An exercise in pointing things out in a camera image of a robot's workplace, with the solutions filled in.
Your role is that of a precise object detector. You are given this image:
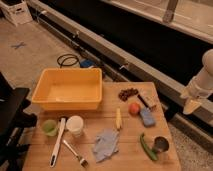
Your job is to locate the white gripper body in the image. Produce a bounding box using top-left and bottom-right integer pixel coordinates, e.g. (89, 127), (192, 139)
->
(180, 91), (201, 115)

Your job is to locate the green pepper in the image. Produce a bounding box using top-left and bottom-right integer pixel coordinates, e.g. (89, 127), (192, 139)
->
(140, 133), (158, 161)

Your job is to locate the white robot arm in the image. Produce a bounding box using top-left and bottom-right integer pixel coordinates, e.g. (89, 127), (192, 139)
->
(180, 49), (213, 115)

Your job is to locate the metal cup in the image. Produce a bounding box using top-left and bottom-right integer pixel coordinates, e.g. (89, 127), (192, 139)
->
(152, 136), (169, 154)

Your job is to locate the white paper cup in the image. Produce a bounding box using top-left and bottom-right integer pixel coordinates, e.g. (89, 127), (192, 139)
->
(66, 115), (84, 137)

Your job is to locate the green plastic cup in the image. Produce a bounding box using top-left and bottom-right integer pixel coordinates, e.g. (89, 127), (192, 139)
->
(42, 119), (58, 137)

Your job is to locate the blue sponge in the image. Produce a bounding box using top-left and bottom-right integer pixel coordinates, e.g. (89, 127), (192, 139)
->
(140, 108), (155, 127)

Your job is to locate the red peach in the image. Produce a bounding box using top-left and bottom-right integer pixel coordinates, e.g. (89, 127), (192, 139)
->
(128, 102), (140, 116)

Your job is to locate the bunch of dark grapes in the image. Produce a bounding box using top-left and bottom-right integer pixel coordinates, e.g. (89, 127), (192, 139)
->
(118, 88), (138, 101)

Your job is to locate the yellow banana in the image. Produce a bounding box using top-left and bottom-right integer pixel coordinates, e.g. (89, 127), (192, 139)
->
(116, 108), (122, 130)

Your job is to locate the blue crumpled cloth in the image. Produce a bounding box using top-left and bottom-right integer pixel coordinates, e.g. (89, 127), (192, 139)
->
(92, 129), (119, 162)

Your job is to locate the blue object on floor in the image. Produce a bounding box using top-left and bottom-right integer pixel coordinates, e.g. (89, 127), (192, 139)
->
(80, 59), (94, 68)

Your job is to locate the yellow plastic bin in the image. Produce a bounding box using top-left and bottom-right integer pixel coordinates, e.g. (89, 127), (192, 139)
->
(32, 68), (102, 110)

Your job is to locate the black equipment stand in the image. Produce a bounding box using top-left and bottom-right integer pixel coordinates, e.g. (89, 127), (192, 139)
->
(0, 71), (37, 171)

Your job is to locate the white cardboard box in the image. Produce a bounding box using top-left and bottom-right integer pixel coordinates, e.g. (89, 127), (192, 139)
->
(0, 0), (32, 26)

